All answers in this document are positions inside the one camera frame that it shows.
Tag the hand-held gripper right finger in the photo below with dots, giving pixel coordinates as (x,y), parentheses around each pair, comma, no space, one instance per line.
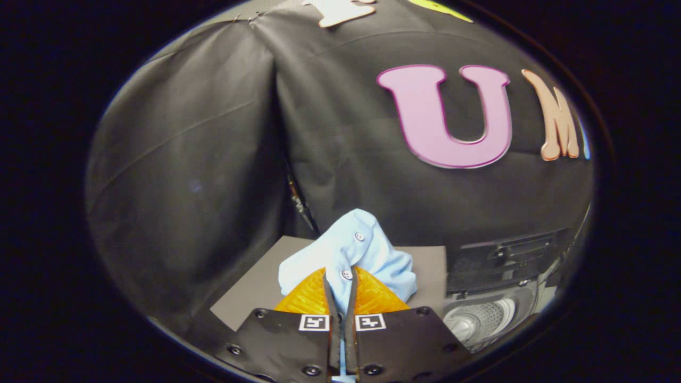
(404,346)

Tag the black backdrop cloth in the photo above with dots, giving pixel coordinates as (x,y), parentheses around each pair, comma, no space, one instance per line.
(213,133)

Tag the light blue button shirt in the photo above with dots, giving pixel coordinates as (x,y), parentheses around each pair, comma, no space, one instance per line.
(367,250)

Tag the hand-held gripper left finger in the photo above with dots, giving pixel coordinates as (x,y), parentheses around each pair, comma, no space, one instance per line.
(287,346)

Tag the grey washing machine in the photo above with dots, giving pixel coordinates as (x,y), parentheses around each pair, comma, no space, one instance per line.
(479,319)

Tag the grey and beige cabinet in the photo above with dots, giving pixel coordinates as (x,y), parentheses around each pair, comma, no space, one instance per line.
(250,292)

